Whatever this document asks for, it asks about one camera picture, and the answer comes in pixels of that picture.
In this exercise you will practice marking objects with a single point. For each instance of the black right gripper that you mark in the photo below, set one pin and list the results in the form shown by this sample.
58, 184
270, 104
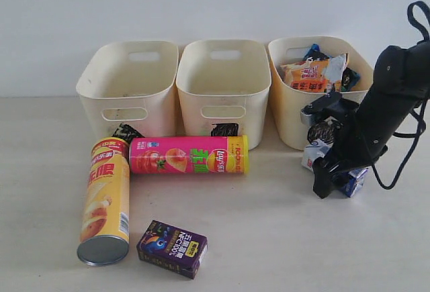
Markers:
350, 151

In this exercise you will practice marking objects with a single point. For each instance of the white blue milk carton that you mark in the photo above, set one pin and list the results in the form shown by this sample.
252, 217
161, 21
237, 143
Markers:
352, 180

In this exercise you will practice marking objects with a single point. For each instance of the orange noodle bag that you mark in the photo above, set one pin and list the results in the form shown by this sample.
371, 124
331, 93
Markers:
316, 76

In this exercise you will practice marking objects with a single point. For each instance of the blue noodle bag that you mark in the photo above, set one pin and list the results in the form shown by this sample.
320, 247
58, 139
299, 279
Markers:
349, 78

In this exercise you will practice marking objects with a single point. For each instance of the purple juice carton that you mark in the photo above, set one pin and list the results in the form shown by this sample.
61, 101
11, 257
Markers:
175, 249

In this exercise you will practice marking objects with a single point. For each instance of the yellow chips can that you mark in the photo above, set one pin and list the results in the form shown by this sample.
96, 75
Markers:
105, 228

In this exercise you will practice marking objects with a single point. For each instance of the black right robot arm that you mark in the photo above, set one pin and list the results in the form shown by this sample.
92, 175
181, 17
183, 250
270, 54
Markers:
401, 83

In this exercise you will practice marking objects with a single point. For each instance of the right cream plastic bin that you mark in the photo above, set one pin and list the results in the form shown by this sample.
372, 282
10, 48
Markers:
286, 102

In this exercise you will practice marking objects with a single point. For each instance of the cream plastic bin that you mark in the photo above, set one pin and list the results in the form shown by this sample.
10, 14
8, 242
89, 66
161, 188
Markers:
286, 102
224, 84
131, 83

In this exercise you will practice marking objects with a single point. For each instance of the pink chips can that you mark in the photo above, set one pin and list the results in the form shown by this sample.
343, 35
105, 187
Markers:
189, 154

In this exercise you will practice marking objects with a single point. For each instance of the middle cream plastic bin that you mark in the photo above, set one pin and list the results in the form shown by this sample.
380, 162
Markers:
224, 84

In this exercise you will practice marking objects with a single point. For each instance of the left cream plastic bin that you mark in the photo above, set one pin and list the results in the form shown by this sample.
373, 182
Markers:
131, 83

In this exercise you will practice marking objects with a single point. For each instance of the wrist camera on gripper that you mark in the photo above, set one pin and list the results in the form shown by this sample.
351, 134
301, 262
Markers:
332, 104

